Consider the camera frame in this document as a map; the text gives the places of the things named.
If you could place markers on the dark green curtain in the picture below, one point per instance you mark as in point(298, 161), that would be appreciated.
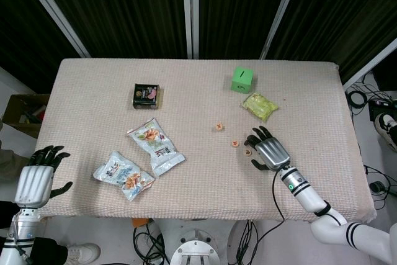
point(124, 4)

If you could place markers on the aluminium frame post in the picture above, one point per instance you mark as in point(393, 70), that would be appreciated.
point(56, 13)
point(280, 13)
point(190, 13)
point(369, 60)

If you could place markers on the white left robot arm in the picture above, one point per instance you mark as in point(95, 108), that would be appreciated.
point(18, 234)

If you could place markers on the brown cardboard box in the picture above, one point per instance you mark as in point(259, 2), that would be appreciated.
point(21, 113)

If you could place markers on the round wooden chess piece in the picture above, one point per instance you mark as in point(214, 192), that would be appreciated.
point(234, 143)
point(219, 126)
point(247, 153)

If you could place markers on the beige waffle tablecloth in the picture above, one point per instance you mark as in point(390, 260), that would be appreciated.
point(201, 178)

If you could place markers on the green pickle snack packet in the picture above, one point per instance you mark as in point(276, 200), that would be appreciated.
point(260, 106)

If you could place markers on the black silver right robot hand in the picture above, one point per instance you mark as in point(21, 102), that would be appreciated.
point(273, 153)

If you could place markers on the black rectangular food can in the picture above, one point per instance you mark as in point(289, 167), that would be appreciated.
point(145, 96)

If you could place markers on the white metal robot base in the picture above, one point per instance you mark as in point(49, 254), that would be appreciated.
point(198, 246)

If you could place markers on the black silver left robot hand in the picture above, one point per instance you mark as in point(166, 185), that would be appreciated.
point(32, 181)

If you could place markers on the white nut snack bag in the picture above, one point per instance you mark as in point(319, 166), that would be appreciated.
point(158, 150)
point(124, 178)

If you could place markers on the green numbered foam cube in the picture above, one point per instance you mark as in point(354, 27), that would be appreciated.
point(242, 80)

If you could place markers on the black trouser leg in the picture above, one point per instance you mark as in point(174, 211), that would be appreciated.
point(43, 251)

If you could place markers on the white black sneaker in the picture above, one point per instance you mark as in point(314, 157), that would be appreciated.
point(386, 128)

